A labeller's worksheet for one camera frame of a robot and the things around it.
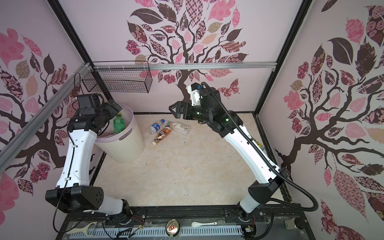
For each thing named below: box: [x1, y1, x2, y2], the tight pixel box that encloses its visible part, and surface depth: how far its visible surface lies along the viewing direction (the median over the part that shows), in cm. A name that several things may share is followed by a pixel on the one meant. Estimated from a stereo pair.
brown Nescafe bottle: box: [151, 126, 172, 146], surface depth 103 cm
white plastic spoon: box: [191, 221, 218, 228], surface depth 73 cm
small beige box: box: [284, 218, 297, 230], surface depth 70 cm
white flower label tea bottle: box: [172, 122, 189, 136], surface depth 108 cm
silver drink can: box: [165, 219, 181, 237], surface depth 63 cm
